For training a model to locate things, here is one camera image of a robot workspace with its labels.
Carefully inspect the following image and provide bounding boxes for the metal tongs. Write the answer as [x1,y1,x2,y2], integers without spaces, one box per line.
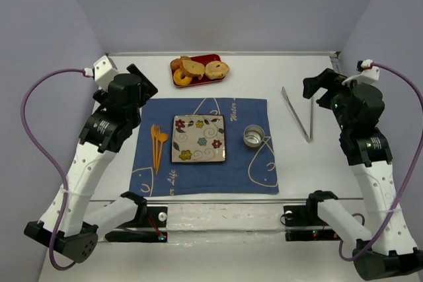
[281,86,315,144]

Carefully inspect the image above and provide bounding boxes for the pale speckled bagel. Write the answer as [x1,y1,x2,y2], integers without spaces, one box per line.
[205,61,230,80]

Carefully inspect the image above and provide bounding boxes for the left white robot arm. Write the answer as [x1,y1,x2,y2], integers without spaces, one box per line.
[20,59,158,271]

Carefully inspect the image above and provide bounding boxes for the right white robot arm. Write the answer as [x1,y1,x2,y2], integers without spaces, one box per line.
[303,69,422,281]

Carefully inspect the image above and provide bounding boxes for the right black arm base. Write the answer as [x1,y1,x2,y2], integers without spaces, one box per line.
[280,205,340,242]

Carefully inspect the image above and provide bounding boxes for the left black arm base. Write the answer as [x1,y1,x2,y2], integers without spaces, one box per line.
[104,205,168,243]

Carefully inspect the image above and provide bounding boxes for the sliced bread loaf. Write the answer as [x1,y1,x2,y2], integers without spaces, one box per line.
[179,60,205,80]

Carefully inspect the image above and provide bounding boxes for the yellow glazed donut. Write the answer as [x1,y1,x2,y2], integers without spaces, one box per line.
[173,69,192,87]

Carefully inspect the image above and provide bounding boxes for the brown croissant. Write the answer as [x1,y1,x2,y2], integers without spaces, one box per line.
[170,56,192,71]

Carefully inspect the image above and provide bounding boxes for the orange plastic fork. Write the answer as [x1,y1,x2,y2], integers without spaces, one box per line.
[153,125,160,168]

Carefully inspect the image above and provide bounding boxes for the orange plastic spoon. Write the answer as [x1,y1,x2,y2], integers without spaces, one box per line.
[156,132,169,173]

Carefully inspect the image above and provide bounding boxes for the red rectangular tray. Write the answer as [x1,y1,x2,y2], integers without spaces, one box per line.
[171,54,228,88]

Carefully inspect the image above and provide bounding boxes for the square floral ceramic plate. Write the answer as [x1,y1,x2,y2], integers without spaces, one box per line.
[171,114,226,163]

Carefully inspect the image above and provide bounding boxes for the small metal cup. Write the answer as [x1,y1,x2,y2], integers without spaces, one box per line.
[243,125,265,149]

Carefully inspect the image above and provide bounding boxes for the blue cloth placemat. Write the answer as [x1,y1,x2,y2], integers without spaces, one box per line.
[129,98,279,197]

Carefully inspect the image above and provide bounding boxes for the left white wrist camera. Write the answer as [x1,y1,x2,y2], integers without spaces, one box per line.
[83,55,119,91]

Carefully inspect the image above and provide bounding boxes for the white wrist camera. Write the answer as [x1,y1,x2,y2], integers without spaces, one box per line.
[342,59,380,86]
[83,55,119,91]

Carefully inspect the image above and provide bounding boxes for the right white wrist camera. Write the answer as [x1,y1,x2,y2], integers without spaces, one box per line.
[342,59,380,86]

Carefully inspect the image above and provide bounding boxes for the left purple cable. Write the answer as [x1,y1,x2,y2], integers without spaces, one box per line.
[20,68,87,270]

